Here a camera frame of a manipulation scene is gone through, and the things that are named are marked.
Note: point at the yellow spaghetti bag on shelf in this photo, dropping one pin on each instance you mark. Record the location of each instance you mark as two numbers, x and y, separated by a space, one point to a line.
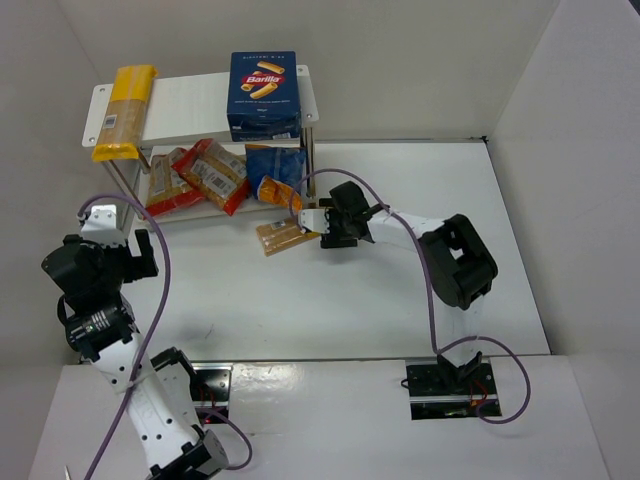
123 123

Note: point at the blue and orange pasta bag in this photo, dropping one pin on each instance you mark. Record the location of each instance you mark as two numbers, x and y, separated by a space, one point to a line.
274 174

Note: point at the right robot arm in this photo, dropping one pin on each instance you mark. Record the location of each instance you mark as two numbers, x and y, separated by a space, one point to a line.
457 263

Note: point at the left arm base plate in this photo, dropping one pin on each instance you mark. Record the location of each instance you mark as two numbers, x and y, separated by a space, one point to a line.
210 390

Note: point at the red macaroni bag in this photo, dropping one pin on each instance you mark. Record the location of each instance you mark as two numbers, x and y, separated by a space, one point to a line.
220 175
167 191

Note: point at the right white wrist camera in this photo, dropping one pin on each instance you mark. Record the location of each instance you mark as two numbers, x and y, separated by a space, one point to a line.
314 220

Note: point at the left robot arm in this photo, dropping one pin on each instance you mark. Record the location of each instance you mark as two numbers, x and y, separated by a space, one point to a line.
100 325

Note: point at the yellow spaghetti bag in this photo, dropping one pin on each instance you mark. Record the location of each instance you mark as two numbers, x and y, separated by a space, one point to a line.
282 235
123 123

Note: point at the red macaroni bag left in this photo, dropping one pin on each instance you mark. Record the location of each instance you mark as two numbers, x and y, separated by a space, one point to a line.
167 191

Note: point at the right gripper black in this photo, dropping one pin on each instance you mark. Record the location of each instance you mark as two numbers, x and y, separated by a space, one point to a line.
331 228

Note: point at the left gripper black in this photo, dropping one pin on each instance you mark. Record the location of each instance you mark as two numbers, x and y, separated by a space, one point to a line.
138 257

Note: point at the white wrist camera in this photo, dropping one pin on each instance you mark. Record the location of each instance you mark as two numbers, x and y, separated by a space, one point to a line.
101 227
314 220

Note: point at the red macaroni bag right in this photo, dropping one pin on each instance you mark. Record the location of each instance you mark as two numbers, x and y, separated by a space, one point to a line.
220 175

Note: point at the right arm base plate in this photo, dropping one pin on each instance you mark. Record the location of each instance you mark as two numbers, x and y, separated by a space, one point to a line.
431 399

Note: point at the blue Barilla pasta box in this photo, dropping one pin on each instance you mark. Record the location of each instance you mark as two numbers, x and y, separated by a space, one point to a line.
263 101

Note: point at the white two-tier shelf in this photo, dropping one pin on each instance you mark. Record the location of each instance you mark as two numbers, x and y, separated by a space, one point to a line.
181 111

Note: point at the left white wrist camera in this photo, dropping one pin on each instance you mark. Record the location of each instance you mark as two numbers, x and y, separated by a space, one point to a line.
101 227

